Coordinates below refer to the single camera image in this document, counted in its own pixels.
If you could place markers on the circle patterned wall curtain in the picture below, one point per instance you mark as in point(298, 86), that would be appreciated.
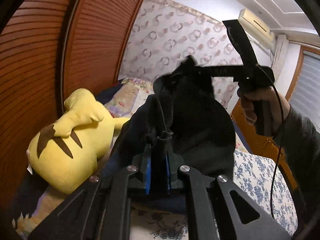
point(162, 37)

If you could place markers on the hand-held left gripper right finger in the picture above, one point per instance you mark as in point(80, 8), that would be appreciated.
point(167, 172)

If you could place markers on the yellow plush toy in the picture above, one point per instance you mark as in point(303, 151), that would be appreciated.
point(75, 155)

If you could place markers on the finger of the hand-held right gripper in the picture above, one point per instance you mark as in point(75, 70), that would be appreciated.
point(217, 70)

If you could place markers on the black printed T-shirt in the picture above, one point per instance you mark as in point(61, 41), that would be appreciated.
point(195, 120)

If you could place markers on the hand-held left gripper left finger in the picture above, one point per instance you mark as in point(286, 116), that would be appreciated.
point(148, 175)

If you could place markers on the wooden louvered wardrobe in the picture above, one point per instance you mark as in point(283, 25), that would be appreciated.
point(95, 30)

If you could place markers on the blue and white floral sheet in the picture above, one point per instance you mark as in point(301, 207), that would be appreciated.
point(252, 175)

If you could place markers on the tied lace curtain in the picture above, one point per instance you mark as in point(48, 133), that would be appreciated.
point(280, 52)

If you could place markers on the wall air conditioner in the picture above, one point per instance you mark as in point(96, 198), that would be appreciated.
point(255, 21)

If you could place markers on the floral blanket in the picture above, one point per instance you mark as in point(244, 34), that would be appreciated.
point(125, 97)

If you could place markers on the person's right hand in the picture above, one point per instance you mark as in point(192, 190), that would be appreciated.
point(277, 105)

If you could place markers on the person's right forearm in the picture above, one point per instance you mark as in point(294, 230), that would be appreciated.
point(300, 142)

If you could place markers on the grey window blind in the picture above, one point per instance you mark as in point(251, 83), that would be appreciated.
point(310, 80)

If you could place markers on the folded navy blanket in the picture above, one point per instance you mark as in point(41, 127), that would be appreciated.
point(110, 93)

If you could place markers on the wooden side cabinet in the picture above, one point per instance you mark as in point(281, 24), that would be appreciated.
point(260, 145)

